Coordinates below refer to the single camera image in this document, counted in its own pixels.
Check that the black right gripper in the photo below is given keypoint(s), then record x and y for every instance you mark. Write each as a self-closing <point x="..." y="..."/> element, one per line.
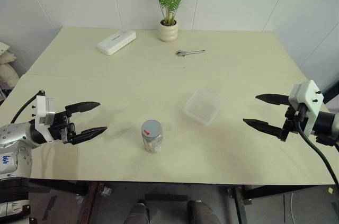
<point x="291" y="122"/>

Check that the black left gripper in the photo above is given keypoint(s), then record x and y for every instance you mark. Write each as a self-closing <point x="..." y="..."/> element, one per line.
<point x="59" y="127"/>

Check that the grey jar lid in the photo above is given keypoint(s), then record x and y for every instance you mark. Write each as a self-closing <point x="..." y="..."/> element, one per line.
<point x="151" y="126"/>

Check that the small metal jar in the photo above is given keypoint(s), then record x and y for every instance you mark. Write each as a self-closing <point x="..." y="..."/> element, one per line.
<point x="153" y="144"/>

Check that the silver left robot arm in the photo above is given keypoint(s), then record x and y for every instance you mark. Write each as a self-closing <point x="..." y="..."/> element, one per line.
<point x="13" y="139"/>

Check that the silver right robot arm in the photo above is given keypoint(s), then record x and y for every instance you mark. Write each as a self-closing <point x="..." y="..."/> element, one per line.
<point x="327" y="123"/>

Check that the clear plastic container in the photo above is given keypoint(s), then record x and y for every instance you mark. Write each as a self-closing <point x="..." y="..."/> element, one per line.
<point x="204" y="106"/>

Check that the black slanted metal bar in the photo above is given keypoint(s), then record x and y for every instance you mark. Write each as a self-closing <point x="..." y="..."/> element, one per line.
<point x="332" y="90"/>

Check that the white rectangular box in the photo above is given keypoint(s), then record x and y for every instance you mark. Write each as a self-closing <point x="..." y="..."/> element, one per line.
<point x="116" y="41"/>

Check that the beige crumpled cloth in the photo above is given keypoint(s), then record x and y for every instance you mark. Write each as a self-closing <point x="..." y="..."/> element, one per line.
<point x="6" y="67"/>

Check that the silver adjustable wrench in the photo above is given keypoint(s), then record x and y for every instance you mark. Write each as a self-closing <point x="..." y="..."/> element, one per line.
<point x="190" y="52"/>

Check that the dark rounded shape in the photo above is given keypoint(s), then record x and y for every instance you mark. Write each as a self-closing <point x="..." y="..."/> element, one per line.
<point x="202" y="213"/>
<point x="137" y="213"/>

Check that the green plant in cream pot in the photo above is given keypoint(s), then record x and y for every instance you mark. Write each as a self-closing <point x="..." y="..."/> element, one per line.
<point x="168" y="32"/>

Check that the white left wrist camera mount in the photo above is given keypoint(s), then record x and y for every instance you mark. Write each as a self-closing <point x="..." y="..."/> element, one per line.
<point x="42" y="110"/>

